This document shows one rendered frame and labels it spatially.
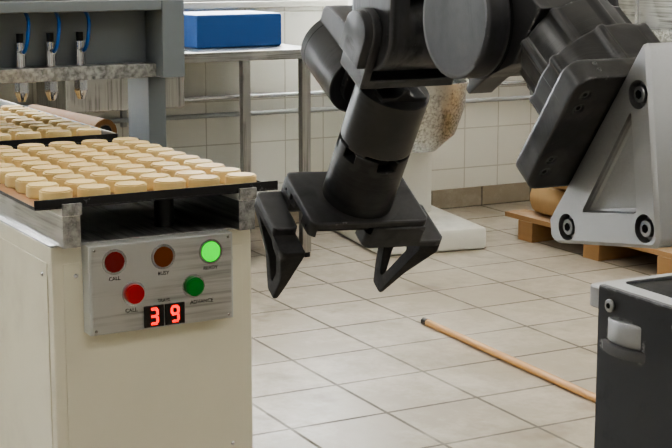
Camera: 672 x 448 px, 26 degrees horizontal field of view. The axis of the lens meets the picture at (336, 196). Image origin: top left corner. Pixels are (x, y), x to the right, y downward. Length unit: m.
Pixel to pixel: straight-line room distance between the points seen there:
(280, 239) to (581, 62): 0.38
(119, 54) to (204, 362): 0.91
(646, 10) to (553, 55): 6.54
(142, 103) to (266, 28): 3.03
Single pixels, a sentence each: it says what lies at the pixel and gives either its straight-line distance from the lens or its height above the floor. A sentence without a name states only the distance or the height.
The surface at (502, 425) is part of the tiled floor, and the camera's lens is 4.04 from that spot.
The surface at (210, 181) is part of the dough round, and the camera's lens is 2.30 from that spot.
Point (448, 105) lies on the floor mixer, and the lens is 6.17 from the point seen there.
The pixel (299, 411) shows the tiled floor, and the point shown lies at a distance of 4.14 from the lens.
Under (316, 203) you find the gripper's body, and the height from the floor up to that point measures 1.08.
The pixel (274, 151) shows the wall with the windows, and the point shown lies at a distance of 6.82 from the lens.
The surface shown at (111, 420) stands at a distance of 2.33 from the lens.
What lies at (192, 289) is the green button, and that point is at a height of 0.76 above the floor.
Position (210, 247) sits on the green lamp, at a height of 0.82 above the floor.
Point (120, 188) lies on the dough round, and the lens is 2.26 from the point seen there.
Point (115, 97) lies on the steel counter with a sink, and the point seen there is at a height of 0.70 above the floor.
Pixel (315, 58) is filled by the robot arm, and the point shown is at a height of 1.19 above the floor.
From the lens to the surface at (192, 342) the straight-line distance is 2.35.
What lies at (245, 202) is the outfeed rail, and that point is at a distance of 2.31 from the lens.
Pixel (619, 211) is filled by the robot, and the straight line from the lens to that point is 0.84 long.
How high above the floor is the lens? 1.28
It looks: 10 degrees down
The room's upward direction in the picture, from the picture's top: straight up
